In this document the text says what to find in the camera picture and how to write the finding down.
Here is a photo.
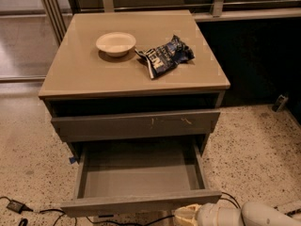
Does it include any grey drawer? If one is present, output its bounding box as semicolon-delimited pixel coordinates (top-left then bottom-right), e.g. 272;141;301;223
61;137;221;217
51;109;220;142

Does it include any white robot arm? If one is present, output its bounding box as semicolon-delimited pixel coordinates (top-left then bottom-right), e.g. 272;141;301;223
174;202;301;226

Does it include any grey wooden drawer cabinet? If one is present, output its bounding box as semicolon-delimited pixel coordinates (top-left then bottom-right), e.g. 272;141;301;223
39;10;230;158

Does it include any grey top drawer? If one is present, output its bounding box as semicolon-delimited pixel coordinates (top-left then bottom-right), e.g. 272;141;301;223
51;109;220;142

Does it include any white power strip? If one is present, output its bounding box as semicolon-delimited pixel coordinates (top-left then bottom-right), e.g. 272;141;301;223
276;200;301;217

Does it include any blue tape piece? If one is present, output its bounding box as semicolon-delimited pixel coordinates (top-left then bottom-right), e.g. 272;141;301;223
69;157;76;164

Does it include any small grey floor object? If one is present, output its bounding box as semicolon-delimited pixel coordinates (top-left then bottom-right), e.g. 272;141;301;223
272;94;289;112

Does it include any blue crumpled chip bag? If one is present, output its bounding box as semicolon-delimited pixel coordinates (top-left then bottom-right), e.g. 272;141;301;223
135;35;195;79

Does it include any black power adapter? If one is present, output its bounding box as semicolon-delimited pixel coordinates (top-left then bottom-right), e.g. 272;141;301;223
7;200;32;214

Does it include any white ceramic bowl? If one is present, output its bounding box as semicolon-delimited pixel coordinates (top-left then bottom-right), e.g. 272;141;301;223
96;32;136;57

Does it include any metal window railing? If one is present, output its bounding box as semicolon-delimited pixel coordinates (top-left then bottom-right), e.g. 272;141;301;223
41;0;301;41

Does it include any black floor cable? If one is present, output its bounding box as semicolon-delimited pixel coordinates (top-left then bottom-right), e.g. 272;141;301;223
39;191;245;226

